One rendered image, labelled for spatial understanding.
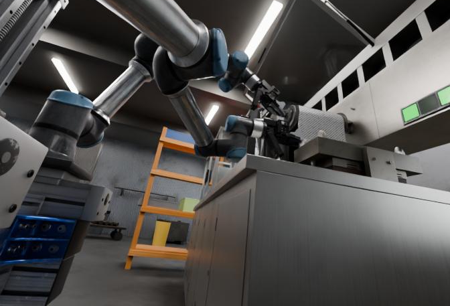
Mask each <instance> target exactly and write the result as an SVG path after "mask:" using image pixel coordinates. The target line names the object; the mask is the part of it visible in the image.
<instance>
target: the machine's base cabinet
mask: <svg viewBox="0 0 450 306"><path fill-rule="evenodd" d="M192 224H193V225H192V232H191V236H190V244H189V248H188V252H187V259H186V262H185V271H184V276H183V279H184V292H185V306H450V205H448V204H441V203H437V202H430V201H426V200H419V199H414V198H408V197H403V196H396V195H392V194H386V193H381V192H374V191H370V190H366V189H359V188H354V187H348V186H343V185H336V184H332V183H326V182H321V181H314V180H310V179H303V178H299V177H292V176H288V175H281V174H276V173H269V172H265V171H258V170H256V171H255V172H253V173H251V174H250V175H249V176H247V177H245V178H244V179H243V180H241V181H239V182H238V183H237V184H235V185H233V186H232V187H231V188H229V189H227V190H226V191H225V192H223V193H222V194H220V195H219V196H217V197H216V198H214V199H213V200H212V201H210V202H208V203H207V204H206V205H204V206H202V207H201V208H200V209H198V210H196V211H195V214H194V220H193V223H192Z"/></svg>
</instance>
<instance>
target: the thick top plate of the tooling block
mask: <svg viewBox="0 0 450 306"><path fill-rule="evenodd" d="M363 147H365V146H362V145H357V144H353V143H347V142H343V141H337V140H334V139H328V138H325V137H318V136H317V137H316V138H314V139H312V140H311V141H309V142H308V143H306V144H304V145H303V146H301V147H300V148H298V149H296V150H294V163H299V164H304V165H310V166H311V161H317V162H318V163H319V162H321V161H324V160H326V159H329V158H330V157H336V158H340V159H346V160H350V161H356V162H360V163H364V158H363V152H362V148H363ZM392 154H393V157H394V164H395V167H396V170H400V171H405V172H406V176H407V177H409V176H413V175H419V174H423V170H422V168H421V163H420V160H419V157H413V156H410V155H404V154H400V153H395V152H392Z"/></svg>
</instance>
